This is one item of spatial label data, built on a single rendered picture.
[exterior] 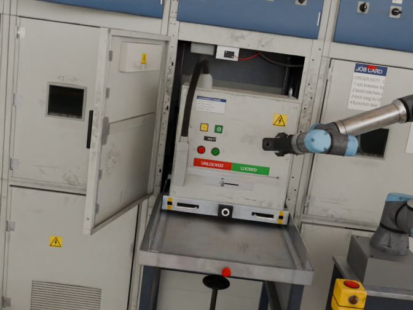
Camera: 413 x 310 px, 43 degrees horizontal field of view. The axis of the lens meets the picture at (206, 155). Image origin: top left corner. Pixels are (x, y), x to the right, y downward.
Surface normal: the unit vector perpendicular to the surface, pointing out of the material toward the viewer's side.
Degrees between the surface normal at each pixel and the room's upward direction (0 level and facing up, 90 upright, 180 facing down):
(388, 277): 90
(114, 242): 90
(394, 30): 90
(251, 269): 90
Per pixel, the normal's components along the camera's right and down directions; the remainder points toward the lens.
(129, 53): 0.95, 0.18
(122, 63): -0.27, 0.17
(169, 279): 0.00, 0.22
